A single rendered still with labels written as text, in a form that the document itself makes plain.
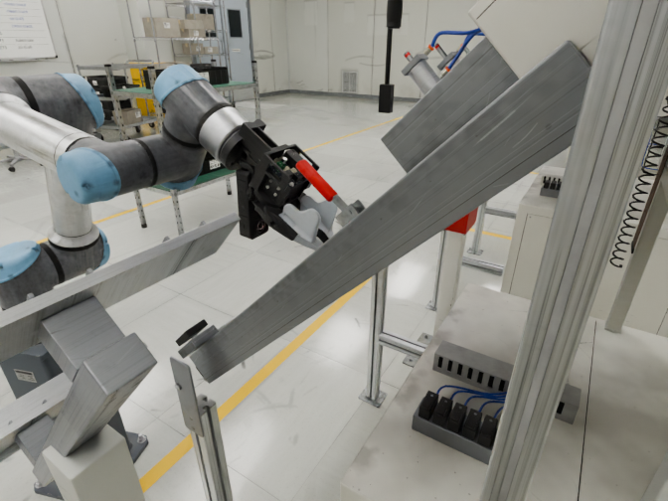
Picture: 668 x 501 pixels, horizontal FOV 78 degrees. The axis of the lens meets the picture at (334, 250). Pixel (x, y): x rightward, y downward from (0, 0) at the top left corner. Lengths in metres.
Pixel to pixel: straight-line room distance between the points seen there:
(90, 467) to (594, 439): 0.76
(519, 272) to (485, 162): 1.68
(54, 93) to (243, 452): 1.16
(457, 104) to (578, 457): 0.63
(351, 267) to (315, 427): 1.18
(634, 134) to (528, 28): 0.12
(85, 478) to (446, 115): 0.51
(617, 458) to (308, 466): 0.93
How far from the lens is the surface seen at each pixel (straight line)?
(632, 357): 1.12
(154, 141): 0.71
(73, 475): 0.54
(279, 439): 1.58
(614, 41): 0.31
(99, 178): 0.65
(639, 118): 0.31
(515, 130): 0.36
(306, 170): 0.49
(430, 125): 0.42
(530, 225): 1.94
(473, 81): 0.40
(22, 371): 1.36
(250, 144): 0.61
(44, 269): 1.24
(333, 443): 1.56
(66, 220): 1.20
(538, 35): 0.37
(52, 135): 0.76
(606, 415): 0.95
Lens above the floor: 1.23
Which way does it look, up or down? 27 degrees down
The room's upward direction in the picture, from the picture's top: straight up
